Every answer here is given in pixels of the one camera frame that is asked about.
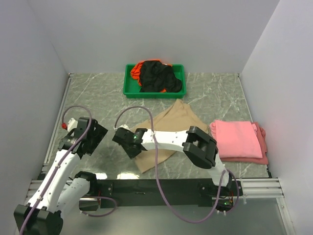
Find beige t shirt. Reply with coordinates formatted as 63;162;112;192
134;99;209;173

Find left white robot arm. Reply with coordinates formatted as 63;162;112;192
14;117;108;235

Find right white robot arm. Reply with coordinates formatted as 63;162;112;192
112;126;232;195

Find green plastic bin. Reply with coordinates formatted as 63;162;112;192
123;64;186;99

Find black t shirt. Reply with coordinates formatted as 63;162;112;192
139;60;182;93

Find orange t shirt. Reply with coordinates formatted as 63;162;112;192
130;60;167;93

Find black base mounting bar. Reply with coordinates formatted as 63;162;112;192
78;178;243;209

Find light pink folded t shirt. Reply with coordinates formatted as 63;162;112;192
209;120;263;159

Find dark pink folded t shirt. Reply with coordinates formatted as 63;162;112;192
221;122;268;165

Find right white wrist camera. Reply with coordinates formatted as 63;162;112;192
114;124;131;131

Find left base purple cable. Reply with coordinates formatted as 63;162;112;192
78;195;118;218

